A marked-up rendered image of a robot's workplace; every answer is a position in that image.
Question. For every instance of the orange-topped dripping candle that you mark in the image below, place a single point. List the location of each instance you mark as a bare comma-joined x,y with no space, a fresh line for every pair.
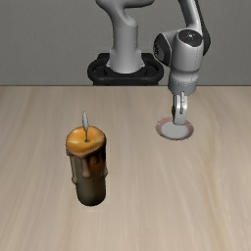
89,173

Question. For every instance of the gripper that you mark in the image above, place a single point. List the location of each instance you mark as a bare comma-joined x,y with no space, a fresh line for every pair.
180,112

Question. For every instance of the white plate with red rim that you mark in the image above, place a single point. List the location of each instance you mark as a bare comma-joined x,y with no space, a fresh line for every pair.
176,132

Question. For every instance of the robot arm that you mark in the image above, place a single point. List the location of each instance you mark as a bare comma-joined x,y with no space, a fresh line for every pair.
125,49

